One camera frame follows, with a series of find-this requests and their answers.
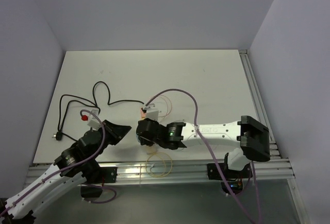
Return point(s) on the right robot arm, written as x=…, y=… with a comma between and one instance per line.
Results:
x=248, y=137

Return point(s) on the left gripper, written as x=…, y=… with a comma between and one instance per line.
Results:
x=117, y=132

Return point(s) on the aluminium right side rail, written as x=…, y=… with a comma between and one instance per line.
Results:
x=257, y=101

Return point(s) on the aluminium front rail frame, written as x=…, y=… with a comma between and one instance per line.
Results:
x=195, y=171

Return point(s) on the pink charger plug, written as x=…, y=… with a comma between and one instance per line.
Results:
x=143, y=113

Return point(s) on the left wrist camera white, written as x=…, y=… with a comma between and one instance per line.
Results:
x=92, y=122

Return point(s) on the beige red power strip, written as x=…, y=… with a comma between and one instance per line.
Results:
x=150, y=150

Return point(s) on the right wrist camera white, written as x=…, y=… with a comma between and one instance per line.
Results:
x=152, y=112

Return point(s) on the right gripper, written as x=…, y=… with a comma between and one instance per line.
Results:
x=144, y=141

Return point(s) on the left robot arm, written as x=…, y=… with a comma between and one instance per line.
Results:
x=76, y=165

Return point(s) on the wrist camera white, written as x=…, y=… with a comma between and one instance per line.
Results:
x=152, y=112
x=92, y=122

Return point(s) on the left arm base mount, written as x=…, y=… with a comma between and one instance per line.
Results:
x=93, y=189

